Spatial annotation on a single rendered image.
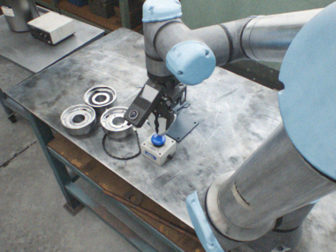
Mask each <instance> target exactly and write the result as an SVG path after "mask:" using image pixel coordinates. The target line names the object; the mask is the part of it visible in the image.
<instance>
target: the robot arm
mask: <svg viewBox="0 0 336 252"><path fill-rule="evenodd" d="M181 16H182V12H181V4H180V2H179V1H178V0H146V1H145V3H144V5H143V19H142V21H143V31H144V47H145V62H146V69H147V76H148V77H149V79H148V80H147V82H146V83H145V85H144V86H143V87H142V88H141V90H140V92H139V93H138V95H137V96H136V98H135V99H134V100H133V102H132V103H131V105H130V106H129V107H128V110H127V111H126V113H124V115H123V118H124V120H125V121H127V122H128V123H130V124H131V125H133V126H135V127H136V128H138V129H139V128H142V126H143V124H144V123H145V122H146V120H147V119H148V121H149V123H150V125H151V127H152V128H153V130H154V131H155V133H156V134H157V135H159V136H160V137H163V136H164V135H165V134H166V133H167V131H168V130H169V128H170V126H171V125H172V124H173V122H174V121H175V120H176V114H174V113H173V111H172V109H173V108H175V107H176V106H177V105H178V104H179V100H180V105H182V104H183V103H184V102H185V101H186V88H187V85H188V86H194V85H199V84H201V83H202V82H203V81H204V80H205V79H208V78H209V77H210V76H211V75H212V73H213V72H214V69H215V67H217V66H221V65H224V64H229V63H232V62H236V61H240V60H258V61H273V62H281V63H282V64H281V68H280V72H279V78H278V79H279V81H281V82H283V83H284V85H285V89H283V90H281V91H279V92H278V106H279V110H280V114H281V118H282V123H281V124H280V125H278V126H277V127H276V128H275V129H274V130H273V132H272V133H271V134H270V135H269V136H268V137H267V138H266V139H265V140H264V141H263V143H262V144H261V145H260V146H259V147H258V148H257V149H256V150H255V151H254V152H253V153H252V154H251V155H250V157H249V158H248V159H246V160H245V161H244V163H243V164H242V165H241V166H240V167H239V168H238V169H237V170H235V171H229V172H225V173H223V174H222V175H221V176H219V177H217V178H216V179H215V180H214V181H213V182H212V184H211V185H210V186H209V187H207V188H205V189H203V190H200V191H195V192H194V194H192V195H189V196H188V197H187V198H186V208H187V211H188V215H189V217H190V219H191V221H192V224H193V227H194V229H195V231H196V234H197V236H198V238H199V240H200V242H201V243H202V245H203V247H204V249H205V250H206V252H227V251H229V250H231V249H233V248H235V247H238V246H240V245H242V244H246V245H247V246H248V247H249V248H250V249H252V250H253V251H255V252H292V251H293V250H294V249H295V247H296V246H297V245H298V243H299V242H300V240H301V235H302V232H303V221H304V220H305V218H306V217H307V216H308V214H309V212H310V211H311V210H312V209H313V207H314V206H315V204H316V203H317V202H318V201H319V200H320V198H322V197H325V196H327V195H329V194H330V193H333V192H335V191H336V2H334V3H332V4H330V5H328V6H327V7H325V8H320V9H312V10H304V11H299V12H292V13H284V14H276V15H268V16H264V15H260V16H249V17H246V18H244V19H239V20H235V21H231V22H226V23H222V24H217V25H213V26H209V27H208V26H207V27H205V28H200V29H195V30H189V29H188V27H187V26H186V25H185V24H184V23H183V22H182V20H181ZM179 86H183V87H182V88H180V87H179ZM184 92H185V95H184V99H183V100H182V93H184Z"/></svg>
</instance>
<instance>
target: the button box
mask: <svg viewBox="0 0 336 252"><path fill-rule="evenodd" d="M153 134H155V132H154V133H153ZM153 134H152V135H153ZM152 135H150V137H149V138H148V139H147V140H145V141H144V142H143V143H142V144H141V153H142V156H144V157H146V158H148V159H149V160H151V161H153V162H154V163H155V164H156V165H158V166H160V167H161V166H162V165H163V164H164V163H165V162H166V161H167V160H168V159H170V160H171V159H172V158H173V156H172V155H173V154H174V153H175V152H176V141H174V140H173V139H170V138H169V137H167V136H166V135H164V136H165V137H166V141H165V143H164V144H161V145H155V144H153V143H152V142H151V137H152Z"/></svg>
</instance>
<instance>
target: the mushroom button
mask: <svg viewBox="0 0 336 252"><path fill-rule="evenodd" d="M165 141H166V137H165V136H163V137H160V136H159V135H157V134H156V133H155V134H153V135H152V137H151V142H152V143H153V144H155V145H161V144H164V143H165Z"/></svg>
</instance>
